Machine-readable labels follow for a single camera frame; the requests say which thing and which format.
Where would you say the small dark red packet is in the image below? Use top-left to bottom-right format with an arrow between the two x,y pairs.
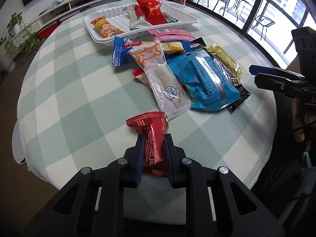
126,111 -> 169,178

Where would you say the gold snack packet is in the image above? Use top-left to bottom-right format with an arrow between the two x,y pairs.
207,43 -> 244,80

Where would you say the blue snack bag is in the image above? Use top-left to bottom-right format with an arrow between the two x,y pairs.
167,49 -> 240,111

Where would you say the black snack packet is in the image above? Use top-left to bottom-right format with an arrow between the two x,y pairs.
189,38 -> 251,113

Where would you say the clear orange cat packet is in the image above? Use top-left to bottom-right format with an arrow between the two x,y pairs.
129,41 -> 191,120

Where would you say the small red white candy packet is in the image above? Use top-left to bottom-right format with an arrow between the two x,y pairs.
132,68 -> 151,89

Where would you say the pink wafer packet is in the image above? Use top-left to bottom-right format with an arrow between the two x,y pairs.
148,28 -> 195,41

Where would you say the green topped seed packet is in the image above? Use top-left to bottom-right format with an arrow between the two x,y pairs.
162,12 -> 179,23

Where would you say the blue cake packet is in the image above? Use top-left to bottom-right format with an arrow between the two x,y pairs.
111,36 -> 191,67

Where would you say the orange cartoon snack packet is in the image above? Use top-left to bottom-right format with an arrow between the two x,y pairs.
90,16 -> 124,38

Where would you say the pale green snack bag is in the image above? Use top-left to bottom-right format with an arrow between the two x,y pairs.
123,4 -> 152,30

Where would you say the large red chip bag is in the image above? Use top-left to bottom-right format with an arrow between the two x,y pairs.
136,0 -> 168,26

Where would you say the person's right hand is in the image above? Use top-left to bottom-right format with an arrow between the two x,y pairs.
291,99 -> 305,143

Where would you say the green checked tablecloth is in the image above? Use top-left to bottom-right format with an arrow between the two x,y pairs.
17,13 -> 276,189

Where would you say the white stool under table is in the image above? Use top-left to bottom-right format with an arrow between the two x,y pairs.
11,121 -> 26,165

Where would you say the white plastic tray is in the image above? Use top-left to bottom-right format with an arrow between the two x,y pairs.
83,1 -> 199,45

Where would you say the left red storage box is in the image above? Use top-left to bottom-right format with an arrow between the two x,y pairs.
38,22 -> 58,40

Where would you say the white tv console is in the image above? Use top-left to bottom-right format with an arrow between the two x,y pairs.
28,0 -> 107,32

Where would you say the plant in white ribbed pot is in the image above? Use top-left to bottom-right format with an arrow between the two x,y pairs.
0,45 -> 16,74

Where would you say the trailing plant on console left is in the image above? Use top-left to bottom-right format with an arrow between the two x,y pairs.
1,12 -> 43,62

